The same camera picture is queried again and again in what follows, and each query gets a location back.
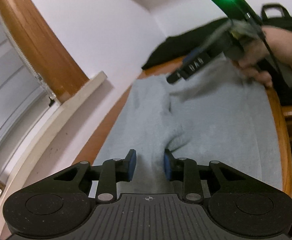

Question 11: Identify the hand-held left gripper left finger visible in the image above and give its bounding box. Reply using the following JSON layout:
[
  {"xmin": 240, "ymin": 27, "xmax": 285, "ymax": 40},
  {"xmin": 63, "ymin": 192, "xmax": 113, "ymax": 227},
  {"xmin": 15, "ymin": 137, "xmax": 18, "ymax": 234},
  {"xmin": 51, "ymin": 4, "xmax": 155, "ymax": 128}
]
[{"xmin": 53, "ymin": 149, "xmax": 138, "ymax": 203}]

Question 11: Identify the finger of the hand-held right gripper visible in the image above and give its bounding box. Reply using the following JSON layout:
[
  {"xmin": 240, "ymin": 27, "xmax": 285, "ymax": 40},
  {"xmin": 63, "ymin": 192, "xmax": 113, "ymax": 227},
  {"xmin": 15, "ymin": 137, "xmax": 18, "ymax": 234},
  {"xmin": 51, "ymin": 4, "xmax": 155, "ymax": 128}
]
[
  {"xmin": 166, "ymin": 39, "xmax": 228, "ymax": 84},
  {"xmin": 182, "ymin": 22, "xmax": 233, "ymax": 67}
]

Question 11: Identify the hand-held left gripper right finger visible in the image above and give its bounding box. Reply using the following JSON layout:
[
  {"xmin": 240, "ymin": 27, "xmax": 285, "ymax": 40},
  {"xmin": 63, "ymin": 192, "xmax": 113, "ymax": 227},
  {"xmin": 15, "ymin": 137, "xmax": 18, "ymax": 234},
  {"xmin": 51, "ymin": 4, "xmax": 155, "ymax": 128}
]
[{"xmin": 163, "ymin": 149, "xmax": 245, "ymax": 203}]

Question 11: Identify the grey printed sweatshirt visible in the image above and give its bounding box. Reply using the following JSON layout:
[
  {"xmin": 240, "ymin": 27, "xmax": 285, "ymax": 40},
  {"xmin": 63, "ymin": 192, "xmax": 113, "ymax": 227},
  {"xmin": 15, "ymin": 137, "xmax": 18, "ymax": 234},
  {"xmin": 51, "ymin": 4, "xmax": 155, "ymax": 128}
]
[{"xmin": 91, "ymin": 55, "xmax": 284, "ymax": 200}]

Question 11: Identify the person's right hand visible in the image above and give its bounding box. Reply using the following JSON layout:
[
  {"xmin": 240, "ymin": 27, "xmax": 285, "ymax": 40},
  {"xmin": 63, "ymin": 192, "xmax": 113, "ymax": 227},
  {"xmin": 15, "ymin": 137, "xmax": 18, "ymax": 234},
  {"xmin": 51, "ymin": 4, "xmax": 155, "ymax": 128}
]
[{"xmin": 237, "ymin": 26, "xmax": 292, "ymax": 88}]

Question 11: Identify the beige window sill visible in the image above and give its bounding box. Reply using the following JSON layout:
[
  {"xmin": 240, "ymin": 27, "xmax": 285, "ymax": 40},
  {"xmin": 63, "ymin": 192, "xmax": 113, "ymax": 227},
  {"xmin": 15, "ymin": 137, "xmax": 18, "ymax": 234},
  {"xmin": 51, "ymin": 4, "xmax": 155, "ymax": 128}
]
[{"xmin": 0, "ymin": 71, "xmax": 108, "ymax": 233}]

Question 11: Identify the grey window blind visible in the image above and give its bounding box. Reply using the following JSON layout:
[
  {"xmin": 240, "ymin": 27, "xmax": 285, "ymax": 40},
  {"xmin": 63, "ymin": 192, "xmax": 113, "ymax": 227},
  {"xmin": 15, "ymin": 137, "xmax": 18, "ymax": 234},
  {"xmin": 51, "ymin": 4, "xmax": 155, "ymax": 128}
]
[{"xmin": 0, "ymin": 0, "xmax": 50, "ymax": 171}]

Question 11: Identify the wooden window frame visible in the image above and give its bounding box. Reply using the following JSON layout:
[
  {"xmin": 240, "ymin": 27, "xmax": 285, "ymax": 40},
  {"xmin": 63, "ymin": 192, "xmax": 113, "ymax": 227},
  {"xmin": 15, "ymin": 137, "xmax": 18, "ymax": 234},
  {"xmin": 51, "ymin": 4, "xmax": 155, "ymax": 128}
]
[{"xmin": 0, "ymin": 0, "xmax": 91, "ymax": 103}]

